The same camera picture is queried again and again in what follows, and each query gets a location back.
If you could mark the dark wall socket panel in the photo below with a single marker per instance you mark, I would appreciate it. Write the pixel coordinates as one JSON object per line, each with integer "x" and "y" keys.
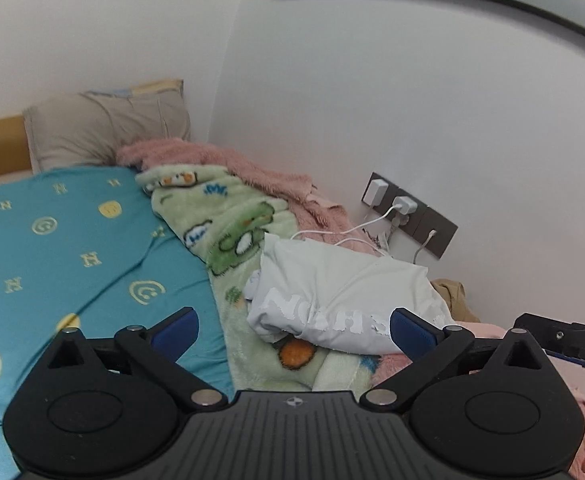
{"x": 430, "y": 220}

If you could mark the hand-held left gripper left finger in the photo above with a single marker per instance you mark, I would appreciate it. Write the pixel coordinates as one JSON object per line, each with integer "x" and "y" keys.
{"x": 176, "y": 334}

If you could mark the beige pillow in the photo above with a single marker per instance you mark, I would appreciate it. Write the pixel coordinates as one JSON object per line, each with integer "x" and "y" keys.
{"x": 102, "y": 127}

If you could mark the white plug charger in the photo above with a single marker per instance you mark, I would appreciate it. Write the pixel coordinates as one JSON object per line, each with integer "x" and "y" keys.
{"x": 403, "y": 206}
{"x": 376, "y": 193}

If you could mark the yellow headboard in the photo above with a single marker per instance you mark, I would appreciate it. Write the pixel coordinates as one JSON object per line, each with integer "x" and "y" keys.
{"x": 3, "y": 150}

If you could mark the pink fluffy blanket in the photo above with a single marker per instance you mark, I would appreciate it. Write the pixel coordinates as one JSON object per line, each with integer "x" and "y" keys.
{"x": 252, "y": 170}

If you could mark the pink bed sheet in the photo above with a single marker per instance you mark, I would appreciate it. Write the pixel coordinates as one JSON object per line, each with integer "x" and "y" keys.
{"x": 564, "y": 385}

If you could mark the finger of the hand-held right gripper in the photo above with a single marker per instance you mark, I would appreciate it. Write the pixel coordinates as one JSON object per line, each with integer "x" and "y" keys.
{"x": 567, "y": 337}

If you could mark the tan cloth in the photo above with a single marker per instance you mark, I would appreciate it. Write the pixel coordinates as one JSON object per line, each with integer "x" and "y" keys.
{"x": 455, "y": 297}

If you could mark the green cartoon fleece blanket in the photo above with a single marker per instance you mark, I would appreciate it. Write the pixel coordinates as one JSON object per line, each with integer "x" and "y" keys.
{"x": 232, "y": 230}

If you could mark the white printed t-shirt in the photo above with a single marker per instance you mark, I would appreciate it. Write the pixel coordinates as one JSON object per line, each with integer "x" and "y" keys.
{"x": 337, "y": 287}

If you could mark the yellow and blue pillow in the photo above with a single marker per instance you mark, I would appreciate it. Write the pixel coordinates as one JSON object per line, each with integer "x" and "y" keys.
{"x": 157, "y": 86}

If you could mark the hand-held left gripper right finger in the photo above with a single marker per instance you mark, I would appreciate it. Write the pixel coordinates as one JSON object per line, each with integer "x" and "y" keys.
{"x": 412, "y": 334}

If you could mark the teal patterned bed sheet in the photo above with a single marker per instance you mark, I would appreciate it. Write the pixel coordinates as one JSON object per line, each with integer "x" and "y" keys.
{"x": 72, "y": 260}

